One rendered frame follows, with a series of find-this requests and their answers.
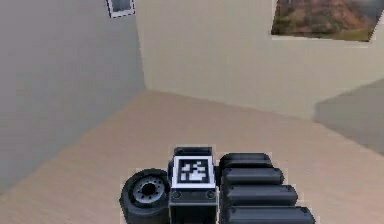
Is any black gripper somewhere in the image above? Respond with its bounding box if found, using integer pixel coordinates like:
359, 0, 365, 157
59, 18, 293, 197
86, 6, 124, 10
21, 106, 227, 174
119, 168, 172, 224

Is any grey white-framed picture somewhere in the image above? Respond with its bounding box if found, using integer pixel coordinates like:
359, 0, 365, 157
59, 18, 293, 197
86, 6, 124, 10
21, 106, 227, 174
105, 0, 137, 19

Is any brown landscape framed picture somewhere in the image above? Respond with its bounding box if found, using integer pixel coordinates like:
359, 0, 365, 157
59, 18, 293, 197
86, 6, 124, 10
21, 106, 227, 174
270, 0, 384, 43

